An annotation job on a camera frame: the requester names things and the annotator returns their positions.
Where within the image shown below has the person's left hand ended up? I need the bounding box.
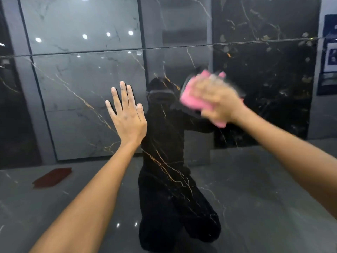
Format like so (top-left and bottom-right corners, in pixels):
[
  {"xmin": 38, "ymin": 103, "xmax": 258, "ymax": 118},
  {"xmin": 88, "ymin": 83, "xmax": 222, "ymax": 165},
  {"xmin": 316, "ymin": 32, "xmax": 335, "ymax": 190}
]
[{"xmin": 105, "ymin": 81, "xmax": 148, "ymax": 146}]

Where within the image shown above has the person's right hand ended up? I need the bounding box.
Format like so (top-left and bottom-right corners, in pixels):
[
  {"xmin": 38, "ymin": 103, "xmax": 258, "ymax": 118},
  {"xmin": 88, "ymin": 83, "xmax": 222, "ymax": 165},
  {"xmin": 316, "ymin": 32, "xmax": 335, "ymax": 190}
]
[{"xmin": 193, "ymin": 74, "xmax": 250, "ymax": 124}]

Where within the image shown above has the pink cleaning cloth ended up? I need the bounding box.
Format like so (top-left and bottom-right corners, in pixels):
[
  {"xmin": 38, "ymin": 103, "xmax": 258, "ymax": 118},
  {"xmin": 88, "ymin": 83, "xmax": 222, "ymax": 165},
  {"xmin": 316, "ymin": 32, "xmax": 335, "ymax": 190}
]
[{"xmin": 180, "ymin": 70, "xmax": 245, "ymax": 128}]

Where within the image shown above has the person's left forearm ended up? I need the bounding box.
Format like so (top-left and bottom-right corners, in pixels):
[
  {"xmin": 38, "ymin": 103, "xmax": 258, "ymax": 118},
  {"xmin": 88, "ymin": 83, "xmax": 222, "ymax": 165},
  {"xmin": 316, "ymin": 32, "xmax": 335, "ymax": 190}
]
[{"xmin": 28, "ymin": 141, "xmax": 144, "ymax": 253}]

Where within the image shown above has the person's right forearm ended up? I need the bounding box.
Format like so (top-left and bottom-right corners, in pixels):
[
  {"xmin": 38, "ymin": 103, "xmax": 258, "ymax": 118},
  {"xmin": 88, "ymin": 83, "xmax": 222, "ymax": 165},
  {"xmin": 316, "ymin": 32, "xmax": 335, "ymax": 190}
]
[{"xmin": 232, "ymin": 106, "xmax": 337, "ymax": 219}]

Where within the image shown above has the dark red mat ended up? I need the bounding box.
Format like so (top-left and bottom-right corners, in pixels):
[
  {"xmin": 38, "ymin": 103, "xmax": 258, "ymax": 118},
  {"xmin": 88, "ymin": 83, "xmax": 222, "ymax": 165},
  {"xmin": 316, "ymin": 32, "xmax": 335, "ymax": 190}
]
[{"xmin": 32, "ymin": 167, "xmax": 72, "ymax": 189}]

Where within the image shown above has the blue wall poster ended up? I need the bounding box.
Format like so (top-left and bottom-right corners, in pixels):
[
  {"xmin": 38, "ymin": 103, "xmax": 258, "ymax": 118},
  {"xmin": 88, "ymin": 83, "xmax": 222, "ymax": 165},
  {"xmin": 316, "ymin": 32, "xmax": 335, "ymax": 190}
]
[{"xmin": 316, "ymin": 14, "xmax": 337, "ymax": 96}]

